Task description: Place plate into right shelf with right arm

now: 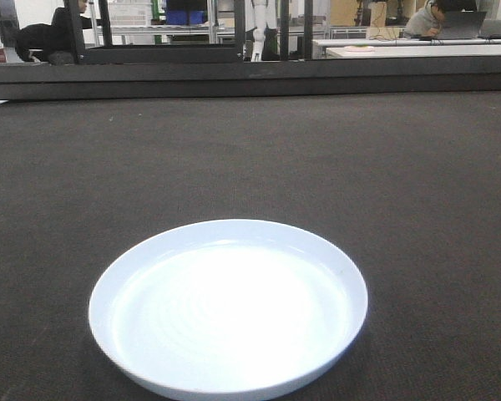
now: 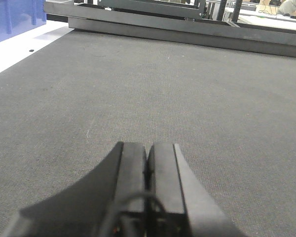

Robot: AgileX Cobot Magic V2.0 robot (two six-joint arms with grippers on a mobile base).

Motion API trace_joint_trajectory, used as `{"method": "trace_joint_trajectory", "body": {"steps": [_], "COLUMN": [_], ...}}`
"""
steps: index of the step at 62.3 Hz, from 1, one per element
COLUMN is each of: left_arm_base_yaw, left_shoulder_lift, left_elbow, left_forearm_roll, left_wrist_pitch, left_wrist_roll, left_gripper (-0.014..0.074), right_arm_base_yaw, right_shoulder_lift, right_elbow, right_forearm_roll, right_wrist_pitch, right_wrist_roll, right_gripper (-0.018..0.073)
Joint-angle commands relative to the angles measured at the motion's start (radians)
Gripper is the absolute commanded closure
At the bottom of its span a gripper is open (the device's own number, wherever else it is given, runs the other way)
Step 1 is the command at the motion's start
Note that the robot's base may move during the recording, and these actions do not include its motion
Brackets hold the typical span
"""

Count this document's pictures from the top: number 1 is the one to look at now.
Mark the light blue round tray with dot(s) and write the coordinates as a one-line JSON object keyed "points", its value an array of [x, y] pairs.
{"points": [[228, 310]]}

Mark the white crate on shelf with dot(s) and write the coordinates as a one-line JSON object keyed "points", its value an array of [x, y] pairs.
{"points": [[134, 14]]}

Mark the dark grey table mat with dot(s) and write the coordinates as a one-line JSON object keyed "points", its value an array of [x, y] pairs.
{"points": [[407, 185]]}

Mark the white desk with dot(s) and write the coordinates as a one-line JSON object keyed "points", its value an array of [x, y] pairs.
{"points": [[407, 48]]}

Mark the pink flat object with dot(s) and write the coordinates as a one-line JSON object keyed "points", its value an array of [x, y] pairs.
{"points": [[359, 49]]}

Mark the blue storage box background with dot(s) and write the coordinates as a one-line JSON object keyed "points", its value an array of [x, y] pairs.
{"points": [[182, 17]]}

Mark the person in black clothes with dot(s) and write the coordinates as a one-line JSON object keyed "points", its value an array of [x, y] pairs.
{"points": [[50, 43]]}

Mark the person in grey hoodie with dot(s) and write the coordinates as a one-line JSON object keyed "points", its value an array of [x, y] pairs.
{"points": [[427, 21]]}

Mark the grey laptop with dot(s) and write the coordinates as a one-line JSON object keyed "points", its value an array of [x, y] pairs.
{"points": [[461, 25]]}

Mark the black metal frame rack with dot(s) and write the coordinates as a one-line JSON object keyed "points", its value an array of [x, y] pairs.
{"points": [[216, 72]]}

